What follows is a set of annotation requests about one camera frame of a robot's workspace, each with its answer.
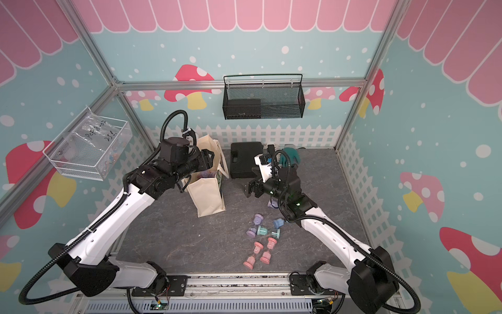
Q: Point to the blue hourglass right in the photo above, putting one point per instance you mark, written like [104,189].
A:
[278,223]

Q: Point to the cream canvas tote bag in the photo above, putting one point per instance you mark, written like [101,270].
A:
[206,194]

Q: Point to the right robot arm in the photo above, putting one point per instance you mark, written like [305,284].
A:
[370,279]

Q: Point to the clear plastic wall bin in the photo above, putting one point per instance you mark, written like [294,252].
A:
[88,145]

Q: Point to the green hourglass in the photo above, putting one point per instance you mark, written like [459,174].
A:
[274,233]

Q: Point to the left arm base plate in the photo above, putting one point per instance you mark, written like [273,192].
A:
[171,285]

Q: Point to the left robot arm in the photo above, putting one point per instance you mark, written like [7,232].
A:
[85,259]

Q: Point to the black box in basket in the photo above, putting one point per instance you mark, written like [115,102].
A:
[238,109]

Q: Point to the plastic bag in bin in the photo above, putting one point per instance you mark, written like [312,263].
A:
[98,137]

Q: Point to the purple hourglass top cluster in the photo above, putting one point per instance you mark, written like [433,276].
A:
[207,174]

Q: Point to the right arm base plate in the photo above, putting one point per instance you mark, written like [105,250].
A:
[302,284]

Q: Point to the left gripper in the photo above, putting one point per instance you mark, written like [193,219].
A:
[204,158]

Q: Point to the black bit holder strip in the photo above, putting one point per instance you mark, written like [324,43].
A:
[270,150]

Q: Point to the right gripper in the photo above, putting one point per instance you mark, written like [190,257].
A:
[259,182]

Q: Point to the black plastic case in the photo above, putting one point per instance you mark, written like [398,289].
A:
[242,159]

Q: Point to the green rubber glove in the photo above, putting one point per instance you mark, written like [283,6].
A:
[293,156]

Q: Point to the black wire mesh basket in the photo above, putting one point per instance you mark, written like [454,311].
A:
[281,94]

